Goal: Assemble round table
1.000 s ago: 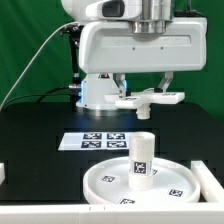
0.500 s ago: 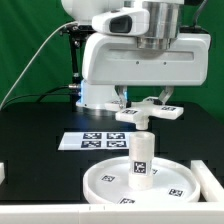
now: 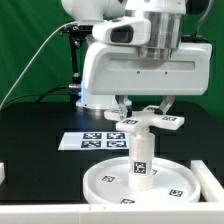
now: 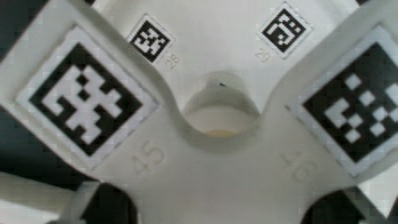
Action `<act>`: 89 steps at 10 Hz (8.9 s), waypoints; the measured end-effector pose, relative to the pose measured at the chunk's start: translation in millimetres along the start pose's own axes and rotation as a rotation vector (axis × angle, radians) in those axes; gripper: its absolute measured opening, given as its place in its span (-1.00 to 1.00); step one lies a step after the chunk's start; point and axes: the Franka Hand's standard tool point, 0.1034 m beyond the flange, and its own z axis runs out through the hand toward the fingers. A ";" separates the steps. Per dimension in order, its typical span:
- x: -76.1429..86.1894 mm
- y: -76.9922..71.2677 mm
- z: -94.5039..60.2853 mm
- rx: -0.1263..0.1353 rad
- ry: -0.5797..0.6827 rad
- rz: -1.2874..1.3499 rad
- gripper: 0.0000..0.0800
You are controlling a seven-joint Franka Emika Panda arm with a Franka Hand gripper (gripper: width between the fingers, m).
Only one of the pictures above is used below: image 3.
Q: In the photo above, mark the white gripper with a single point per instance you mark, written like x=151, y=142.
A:
x=118, y=70

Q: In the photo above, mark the white cross-shaped table base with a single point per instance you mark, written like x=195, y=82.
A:
x=140, y=120

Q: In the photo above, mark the white round table top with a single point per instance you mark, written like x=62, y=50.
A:
x=107, y=182

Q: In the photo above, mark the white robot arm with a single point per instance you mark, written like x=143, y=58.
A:
x=135, y=47

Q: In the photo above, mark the white marker sheet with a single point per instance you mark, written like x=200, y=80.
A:
x=72, y=141

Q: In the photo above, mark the white left border block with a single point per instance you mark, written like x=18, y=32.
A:
x=2, y=173

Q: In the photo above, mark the white right border rail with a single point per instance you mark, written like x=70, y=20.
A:
x=211, y=189

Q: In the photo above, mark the white border rail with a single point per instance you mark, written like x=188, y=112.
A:
x=186, y=213
x=211, y=189

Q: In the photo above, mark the white front border rail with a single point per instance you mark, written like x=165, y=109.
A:
x=186, y=213

